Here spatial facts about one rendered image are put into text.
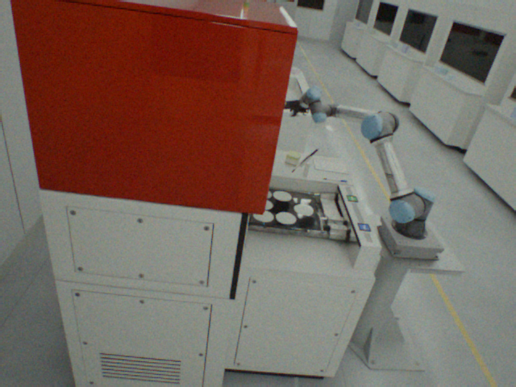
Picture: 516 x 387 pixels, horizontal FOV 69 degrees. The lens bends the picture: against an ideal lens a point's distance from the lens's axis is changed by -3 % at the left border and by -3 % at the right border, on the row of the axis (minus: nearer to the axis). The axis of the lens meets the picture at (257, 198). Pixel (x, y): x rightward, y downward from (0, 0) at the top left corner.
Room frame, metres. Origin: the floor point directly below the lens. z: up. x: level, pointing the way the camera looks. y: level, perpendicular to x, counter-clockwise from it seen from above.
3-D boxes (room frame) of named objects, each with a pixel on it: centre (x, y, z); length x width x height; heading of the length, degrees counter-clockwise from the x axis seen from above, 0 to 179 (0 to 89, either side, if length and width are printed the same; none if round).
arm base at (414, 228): (1.69, -0.81, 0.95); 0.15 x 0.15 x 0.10
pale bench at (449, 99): (6.50, -3.13, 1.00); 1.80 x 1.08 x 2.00; 6
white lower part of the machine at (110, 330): (1.44, 0.40, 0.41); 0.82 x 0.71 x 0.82; 6
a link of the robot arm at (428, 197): (1.69, -0.80, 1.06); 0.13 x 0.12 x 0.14; 134
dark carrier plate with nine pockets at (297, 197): (1.69, -0.14, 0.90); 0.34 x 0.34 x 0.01; 6
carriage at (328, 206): (1.73, -0.40, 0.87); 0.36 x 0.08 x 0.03; 6
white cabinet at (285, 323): (1.78, -0.24, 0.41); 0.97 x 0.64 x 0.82; 6
